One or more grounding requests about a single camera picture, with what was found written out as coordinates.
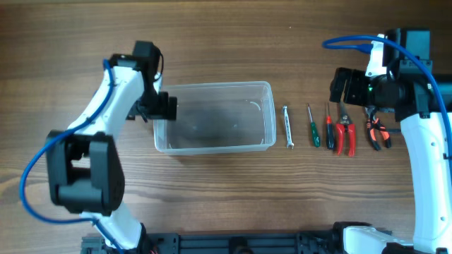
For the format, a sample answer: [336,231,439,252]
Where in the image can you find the left blue cable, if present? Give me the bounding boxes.
[19,58,124,254]

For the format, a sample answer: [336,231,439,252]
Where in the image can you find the small silver wrench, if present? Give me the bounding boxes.
[282,105,295,149]

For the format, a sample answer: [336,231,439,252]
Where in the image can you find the orange black needle-nose pliers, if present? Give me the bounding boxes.
[363,107,393,152]

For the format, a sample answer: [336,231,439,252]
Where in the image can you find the red black screwdriver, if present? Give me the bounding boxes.
[326,103,335,150]

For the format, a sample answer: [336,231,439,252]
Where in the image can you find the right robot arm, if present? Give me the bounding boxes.
[323,28,451,253]

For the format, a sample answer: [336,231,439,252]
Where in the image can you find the red handled snips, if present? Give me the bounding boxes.
[335,102,356,157]

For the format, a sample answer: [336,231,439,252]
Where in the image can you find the clear plastic container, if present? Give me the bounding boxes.
[153,81,277,156]

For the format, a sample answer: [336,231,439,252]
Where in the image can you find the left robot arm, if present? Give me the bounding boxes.
[45,41,177,253]

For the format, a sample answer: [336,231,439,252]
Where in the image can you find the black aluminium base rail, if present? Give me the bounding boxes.
[81,231,354,254]

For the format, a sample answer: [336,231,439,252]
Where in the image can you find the green handled screwdriver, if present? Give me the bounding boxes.
[307,104,321,147]

